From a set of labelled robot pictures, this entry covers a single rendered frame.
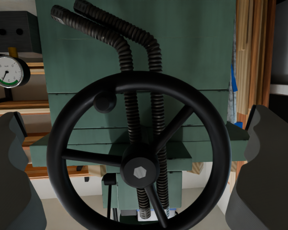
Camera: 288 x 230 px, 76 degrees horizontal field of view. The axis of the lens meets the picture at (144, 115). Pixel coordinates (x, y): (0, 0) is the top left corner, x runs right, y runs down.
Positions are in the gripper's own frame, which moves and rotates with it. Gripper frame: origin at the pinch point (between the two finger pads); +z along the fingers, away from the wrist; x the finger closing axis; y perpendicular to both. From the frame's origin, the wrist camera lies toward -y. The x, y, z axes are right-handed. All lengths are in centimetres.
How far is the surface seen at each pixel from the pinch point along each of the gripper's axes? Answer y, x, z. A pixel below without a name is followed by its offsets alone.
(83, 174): 201, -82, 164
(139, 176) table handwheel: 16.6, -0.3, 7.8
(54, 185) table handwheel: 18.7, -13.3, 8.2
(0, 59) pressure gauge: 4.3, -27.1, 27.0
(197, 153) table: 29.1, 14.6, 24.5
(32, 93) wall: 114, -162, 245
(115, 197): 75, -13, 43
